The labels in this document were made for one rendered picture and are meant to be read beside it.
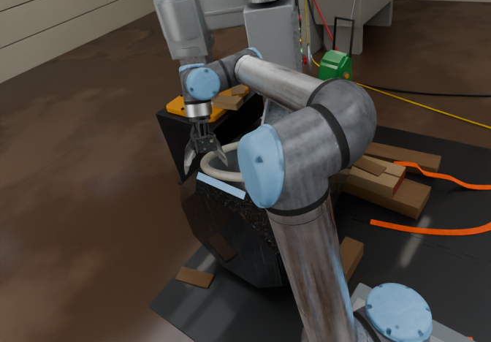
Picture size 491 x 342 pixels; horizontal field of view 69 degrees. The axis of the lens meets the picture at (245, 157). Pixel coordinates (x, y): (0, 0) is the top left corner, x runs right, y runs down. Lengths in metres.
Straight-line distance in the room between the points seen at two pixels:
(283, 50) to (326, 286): 1.22
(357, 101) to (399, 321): 0.57
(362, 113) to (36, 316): 2.69
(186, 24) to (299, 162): 1.95
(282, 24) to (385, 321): 1.22
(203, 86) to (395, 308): 0.75
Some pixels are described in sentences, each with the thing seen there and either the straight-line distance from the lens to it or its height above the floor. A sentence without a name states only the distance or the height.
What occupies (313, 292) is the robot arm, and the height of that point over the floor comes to 1.44.
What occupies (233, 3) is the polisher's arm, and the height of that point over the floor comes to 1.45.
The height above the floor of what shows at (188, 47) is 1.23.
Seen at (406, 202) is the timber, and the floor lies 0.13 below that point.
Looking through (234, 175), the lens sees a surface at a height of 1.32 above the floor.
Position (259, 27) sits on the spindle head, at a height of 1.51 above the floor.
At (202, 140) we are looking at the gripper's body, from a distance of 1.17.
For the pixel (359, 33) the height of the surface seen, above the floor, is 0.28.
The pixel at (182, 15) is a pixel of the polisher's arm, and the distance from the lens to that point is 2.37.
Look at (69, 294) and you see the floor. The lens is 2.93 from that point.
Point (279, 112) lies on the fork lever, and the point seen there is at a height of 1.12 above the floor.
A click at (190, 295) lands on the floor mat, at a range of 2.48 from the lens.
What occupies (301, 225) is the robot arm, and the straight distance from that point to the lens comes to 0.58.
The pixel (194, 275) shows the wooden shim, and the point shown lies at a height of 0.03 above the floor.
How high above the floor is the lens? 2.05
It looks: 38 degrees down
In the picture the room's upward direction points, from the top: 13 degrees counter-clockwise
